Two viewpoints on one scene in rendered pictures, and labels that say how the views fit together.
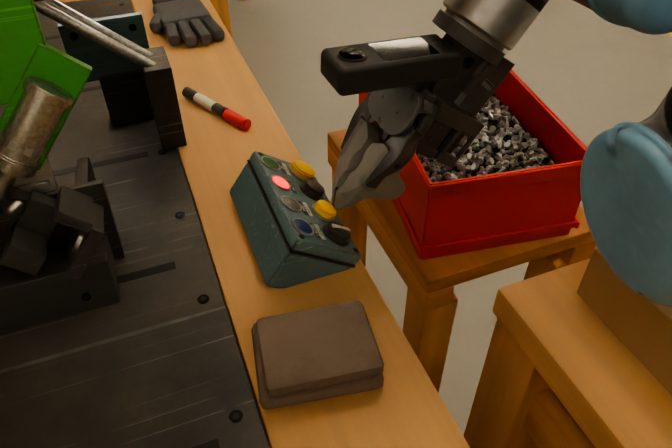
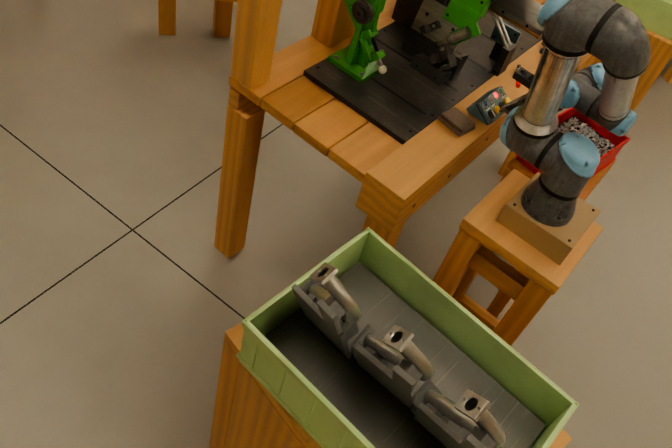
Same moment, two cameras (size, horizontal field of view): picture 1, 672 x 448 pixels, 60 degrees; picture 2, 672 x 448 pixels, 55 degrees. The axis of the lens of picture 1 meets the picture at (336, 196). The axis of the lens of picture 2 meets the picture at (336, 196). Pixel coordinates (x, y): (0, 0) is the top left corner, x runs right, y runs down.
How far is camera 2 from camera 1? 1.67 m
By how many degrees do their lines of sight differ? 36
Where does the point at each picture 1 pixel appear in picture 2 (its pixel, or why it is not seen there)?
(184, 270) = (457, 93)
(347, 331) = (465, 122)
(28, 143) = (454, 37)
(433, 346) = not seen: hidden behind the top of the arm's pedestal
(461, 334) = (557, 302)
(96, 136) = (481, 55)
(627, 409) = (497, 197)
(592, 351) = (510, 190)
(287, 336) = (455, 112)
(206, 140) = (503, 80)
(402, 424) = (453, 142)
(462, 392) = not seen: hidden behind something
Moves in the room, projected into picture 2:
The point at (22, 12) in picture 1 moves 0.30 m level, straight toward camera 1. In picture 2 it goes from (477, 13) to (438, 51)
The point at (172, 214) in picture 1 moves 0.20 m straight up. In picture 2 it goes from (470, 84) to (492, 34)
